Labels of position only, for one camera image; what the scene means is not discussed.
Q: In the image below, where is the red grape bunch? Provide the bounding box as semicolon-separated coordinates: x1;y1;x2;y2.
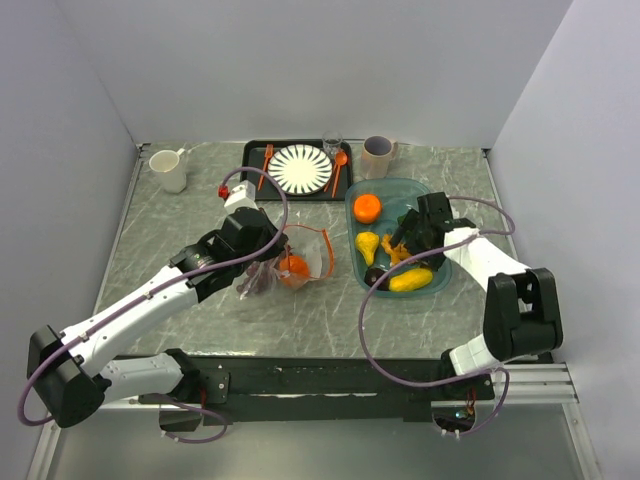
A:
236;260;276;299

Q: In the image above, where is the golden ginger root toy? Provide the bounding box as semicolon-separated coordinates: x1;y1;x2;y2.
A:
380;234;412;266

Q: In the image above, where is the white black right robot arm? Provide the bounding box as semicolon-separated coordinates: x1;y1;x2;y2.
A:
390;192;564;398

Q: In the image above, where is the beige mug purple inside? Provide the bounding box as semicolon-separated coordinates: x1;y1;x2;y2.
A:
361;135;398;180

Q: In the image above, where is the orange plastic fork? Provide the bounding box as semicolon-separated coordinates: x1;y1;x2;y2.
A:
258;144;274;190

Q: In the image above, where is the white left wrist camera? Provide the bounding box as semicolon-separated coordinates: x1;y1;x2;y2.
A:
218;180;257;214

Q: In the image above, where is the aluminium frame rail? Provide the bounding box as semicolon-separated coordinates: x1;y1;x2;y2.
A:
47;367;581;412

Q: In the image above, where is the teal transparent plastic container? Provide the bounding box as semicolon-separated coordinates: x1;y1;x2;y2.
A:
344;177;454;300

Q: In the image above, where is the orange pumpkin toy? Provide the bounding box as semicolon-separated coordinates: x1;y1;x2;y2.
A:
278;255;310;290

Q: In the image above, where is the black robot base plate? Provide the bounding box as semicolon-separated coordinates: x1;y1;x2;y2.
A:
168;349;495;422

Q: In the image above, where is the clear drinking glass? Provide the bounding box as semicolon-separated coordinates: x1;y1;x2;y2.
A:
322;131;343;160

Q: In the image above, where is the orange fruit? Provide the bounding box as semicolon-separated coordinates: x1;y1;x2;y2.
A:
352;193;383;224

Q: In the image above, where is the black serving tray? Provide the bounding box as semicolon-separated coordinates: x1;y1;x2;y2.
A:
241;139;353;202

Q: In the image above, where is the orange plastic spoon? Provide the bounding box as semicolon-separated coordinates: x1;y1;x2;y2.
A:
331;151;348;198

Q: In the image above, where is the white black striped plate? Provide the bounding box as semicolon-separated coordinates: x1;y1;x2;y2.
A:
267;144;333;196

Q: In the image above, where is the clear zip top bag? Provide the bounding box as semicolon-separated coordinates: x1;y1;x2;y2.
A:
234;224;335;300

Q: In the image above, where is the dark purple food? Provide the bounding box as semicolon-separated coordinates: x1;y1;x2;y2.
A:
364;267;390;291

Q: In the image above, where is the yellow lumpy food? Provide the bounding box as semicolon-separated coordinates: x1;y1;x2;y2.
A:
354;231;380;267

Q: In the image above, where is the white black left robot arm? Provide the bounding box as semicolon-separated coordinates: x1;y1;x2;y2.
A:
27;207;287;428

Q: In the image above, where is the white mug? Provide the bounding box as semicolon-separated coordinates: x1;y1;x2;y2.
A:
149;148;187;194

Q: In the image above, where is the yellow banana toy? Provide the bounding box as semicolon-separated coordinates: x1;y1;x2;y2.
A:
388;268;434;292

